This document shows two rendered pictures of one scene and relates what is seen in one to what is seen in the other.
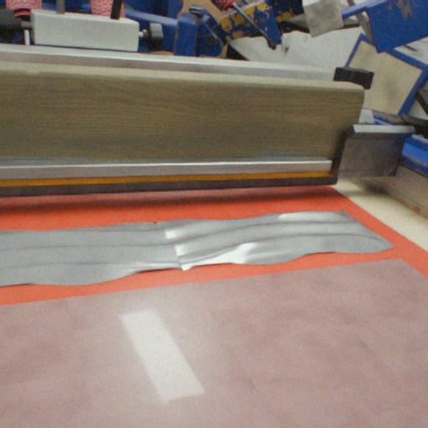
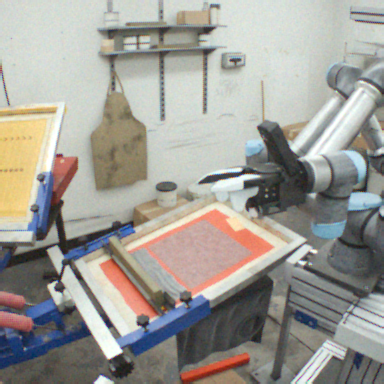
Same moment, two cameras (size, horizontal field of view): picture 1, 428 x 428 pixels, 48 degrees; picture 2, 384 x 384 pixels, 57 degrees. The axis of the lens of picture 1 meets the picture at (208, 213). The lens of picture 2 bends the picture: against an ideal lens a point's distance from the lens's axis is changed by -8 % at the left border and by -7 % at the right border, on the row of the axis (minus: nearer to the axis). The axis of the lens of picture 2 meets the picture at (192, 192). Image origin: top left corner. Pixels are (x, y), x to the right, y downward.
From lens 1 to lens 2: 1.44 m
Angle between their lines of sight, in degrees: 82
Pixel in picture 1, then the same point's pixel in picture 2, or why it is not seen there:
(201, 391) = (188, 260)
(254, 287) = (165, 260)
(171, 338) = (181, 264)
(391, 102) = not seen: outside the picture
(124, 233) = (158, 275)
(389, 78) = not seen: outside the picture
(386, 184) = not seen: hidden behind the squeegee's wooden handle
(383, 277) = (155, 248)
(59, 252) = (167, 279)
